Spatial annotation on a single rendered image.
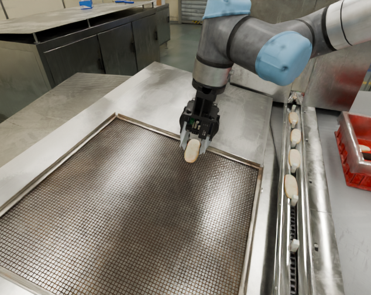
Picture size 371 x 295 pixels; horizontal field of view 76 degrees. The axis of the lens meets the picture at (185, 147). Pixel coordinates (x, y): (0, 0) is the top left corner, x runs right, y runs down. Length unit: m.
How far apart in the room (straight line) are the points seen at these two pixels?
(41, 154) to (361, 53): 1.13
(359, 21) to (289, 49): 0.12
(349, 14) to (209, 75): 0.23
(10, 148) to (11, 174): 0.43
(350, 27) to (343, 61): 0.69
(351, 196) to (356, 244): 0.17
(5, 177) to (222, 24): 0.56
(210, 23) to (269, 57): 0.12
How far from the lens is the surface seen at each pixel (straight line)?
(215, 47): 0.45
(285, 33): 0.40
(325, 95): 1.20
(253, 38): 0.40
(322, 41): 0.49
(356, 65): 1.17
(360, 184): 0.89
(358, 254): 0.74
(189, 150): 0.63
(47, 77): 2.06
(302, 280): 0.61
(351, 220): 0.80
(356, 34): 0.48
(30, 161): 0.70
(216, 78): 0.47
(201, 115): 0.50
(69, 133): 0.76
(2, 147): 1.13
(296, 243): 0.62
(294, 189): 0.75
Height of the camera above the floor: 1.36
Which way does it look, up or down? 37 degrees down
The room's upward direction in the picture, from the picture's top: straight up
